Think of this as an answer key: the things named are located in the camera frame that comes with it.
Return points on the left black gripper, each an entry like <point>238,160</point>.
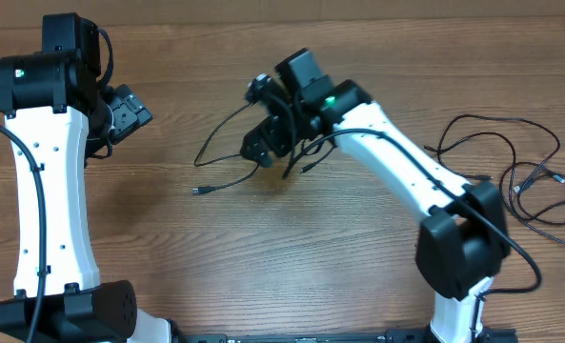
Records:
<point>131,113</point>

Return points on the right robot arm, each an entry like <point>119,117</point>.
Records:
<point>462,238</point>

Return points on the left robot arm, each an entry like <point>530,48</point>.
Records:
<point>60,111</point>

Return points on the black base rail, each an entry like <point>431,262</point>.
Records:
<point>349,338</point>

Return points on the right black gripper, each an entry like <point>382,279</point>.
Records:
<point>269,131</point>

